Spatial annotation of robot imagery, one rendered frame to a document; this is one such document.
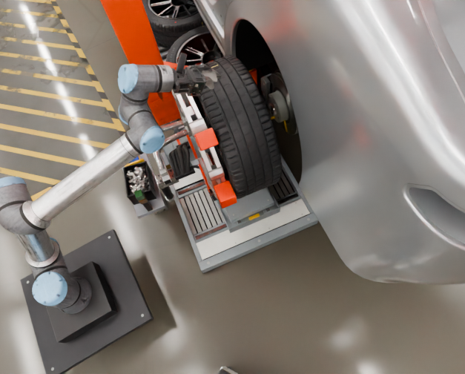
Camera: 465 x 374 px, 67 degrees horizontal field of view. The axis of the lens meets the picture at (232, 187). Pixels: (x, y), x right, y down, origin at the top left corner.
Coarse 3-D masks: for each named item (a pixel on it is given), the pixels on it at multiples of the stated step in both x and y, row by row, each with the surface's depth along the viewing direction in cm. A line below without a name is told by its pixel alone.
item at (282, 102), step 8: (272, 80) 174; (280, 80) 163; (272, 88) 179; (280, 88) 168; (272, 96) 170; (280, 96) 169; (288, 96) 162; (280, 104) 168; (288, 104) 166; (280, 112) 169; (288, 112) 170; (280, 120) 173; (288, 120) 175; (288, 128) 180; (296, 128) 169
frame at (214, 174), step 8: (176, 96) 150; (184, 96) 151; (184, 104) 147; (192, 104) 147; (184, 112) 145; (200, 120) 143; (192, 128) 141; (200, 128) 142; (200, 152) 145; (200, 160) 193; (208, 160) 192; (216, 160) 147; (208, 168) 147; (216, 168) 148; (208, 176) 152; (216, 176) 149; (224, 176) 151; (208, 184) 186; (216, 184) 155
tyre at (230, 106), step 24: (240, 72) 144; (216, 96) 141; (240, 96) 140; (216, 120) 138; (240, 120) 139; (264, 120) 141; (240, 144) 141; (264, 144) 144; (240, 168) 146; (264, 168) 150; (240, 192) 158
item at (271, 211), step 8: (216, 200) 235; (224, 208) 231; (272, 208) 228; (224, 216) 228; (248, 216) 226; (256, 216) 222; (264, 216) 227; (232, 224) 225; (240, 224) 222; (248, 224) 228
